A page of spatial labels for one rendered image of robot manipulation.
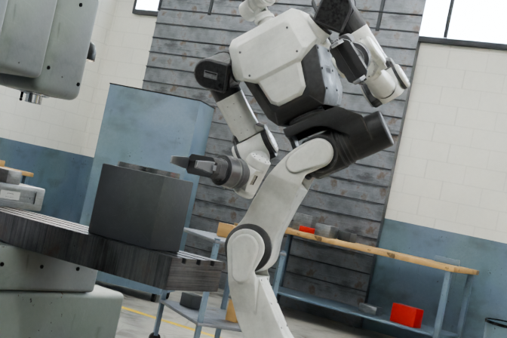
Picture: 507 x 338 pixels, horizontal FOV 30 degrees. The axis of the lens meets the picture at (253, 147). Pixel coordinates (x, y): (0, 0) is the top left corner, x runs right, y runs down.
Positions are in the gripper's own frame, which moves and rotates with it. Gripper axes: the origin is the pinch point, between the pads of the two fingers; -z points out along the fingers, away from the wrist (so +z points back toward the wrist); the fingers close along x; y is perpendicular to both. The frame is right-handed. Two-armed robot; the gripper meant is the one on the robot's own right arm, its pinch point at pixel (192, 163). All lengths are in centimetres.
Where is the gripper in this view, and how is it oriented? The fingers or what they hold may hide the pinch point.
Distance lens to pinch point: 256.7
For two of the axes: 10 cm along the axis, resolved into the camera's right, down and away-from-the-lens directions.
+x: 6.9, 1.1, -7.2
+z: 7.0, 1.8, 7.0
